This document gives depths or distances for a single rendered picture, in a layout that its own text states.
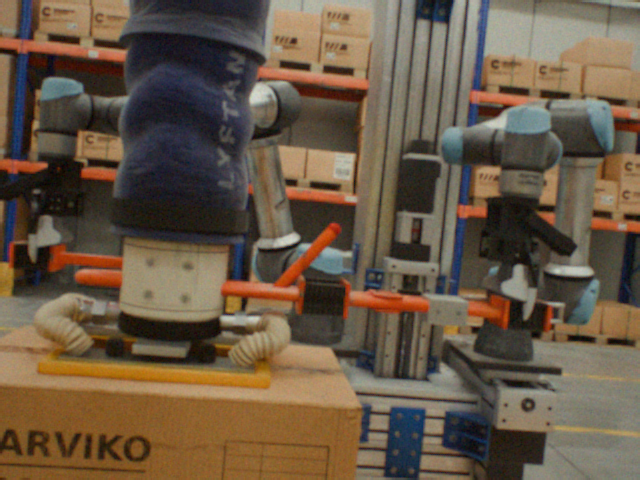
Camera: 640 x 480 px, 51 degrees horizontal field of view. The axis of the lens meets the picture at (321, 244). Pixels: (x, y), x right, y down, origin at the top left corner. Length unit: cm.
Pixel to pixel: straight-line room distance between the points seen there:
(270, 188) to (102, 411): 86
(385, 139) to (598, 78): 759
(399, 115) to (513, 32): 864
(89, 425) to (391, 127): 117
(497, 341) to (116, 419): 104
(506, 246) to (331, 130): 853
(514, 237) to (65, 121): 88
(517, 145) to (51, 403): 83
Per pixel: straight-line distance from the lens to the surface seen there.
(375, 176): 184
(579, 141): 167
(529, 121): 122
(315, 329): 165
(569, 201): 169
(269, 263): 175
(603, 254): 1074
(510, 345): 175
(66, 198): 144
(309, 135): 964
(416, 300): 116
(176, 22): 107
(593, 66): 936
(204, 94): 106
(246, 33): 111
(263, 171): 170
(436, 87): 190
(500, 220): 121
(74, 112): 144
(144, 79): 109
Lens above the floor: 136
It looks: 3 degrees down
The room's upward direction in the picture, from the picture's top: 6 degrees clockwise
